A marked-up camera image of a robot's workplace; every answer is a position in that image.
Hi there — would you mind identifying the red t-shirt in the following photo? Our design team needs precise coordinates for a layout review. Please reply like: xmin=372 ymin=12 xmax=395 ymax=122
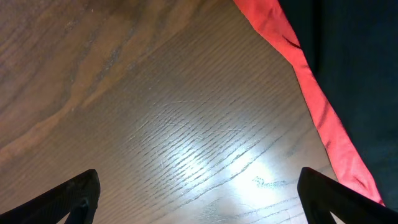
xmin=234 ymin=0 xmax=384 ymax=205

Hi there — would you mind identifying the black printed t-shirt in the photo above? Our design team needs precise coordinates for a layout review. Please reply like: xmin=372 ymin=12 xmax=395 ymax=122
xmin=280 ymin=0 xmax=397 ymax=210

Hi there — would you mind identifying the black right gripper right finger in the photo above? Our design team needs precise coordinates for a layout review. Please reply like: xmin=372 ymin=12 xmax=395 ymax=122
xmin=297 ymin=167 xmax=397 ymax=224

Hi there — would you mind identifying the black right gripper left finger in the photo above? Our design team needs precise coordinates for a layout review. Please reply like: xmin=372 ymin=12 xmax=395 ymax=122
xmin=1 ymin=169 xmax=101 ymax=224

